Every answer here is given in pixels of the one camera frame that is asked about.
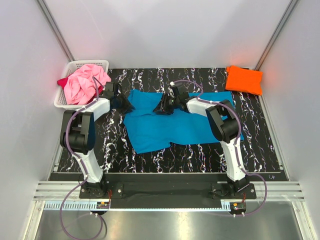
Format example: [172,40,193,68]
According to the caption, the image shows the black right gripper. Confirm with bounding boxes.
[152,93,180,116]

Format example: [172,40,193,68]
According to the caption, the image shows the blue t shirt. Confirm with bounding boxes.
[122,89,245,155]

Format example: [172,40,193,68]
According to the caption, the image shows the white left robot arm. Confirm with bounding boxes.
[60,82,135,198]

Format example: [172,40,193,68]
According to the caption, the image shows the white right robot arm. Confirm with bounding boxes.
[153,80,250,199]

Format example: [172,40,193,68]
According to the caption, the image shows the pink t shirt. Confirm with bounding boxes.
[57,64,111,105]

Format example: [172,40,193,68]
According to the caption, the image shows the white plastic laundry basket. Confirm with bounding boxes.
[53,59,109,110]

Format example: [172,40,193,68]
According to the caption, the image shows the red t shirt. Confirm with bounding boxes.
[57,76,103,105]

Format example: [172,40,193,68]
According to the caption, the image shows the folded orange t shirt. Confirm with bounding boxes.
[225,65,263,96]

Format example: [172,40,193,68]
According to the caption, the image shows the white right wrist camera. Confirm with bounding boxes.
[168,81,176,96]

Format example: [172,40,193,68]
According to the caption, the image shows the aluminium frame rail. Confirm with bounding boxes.
[33,181,304,201]

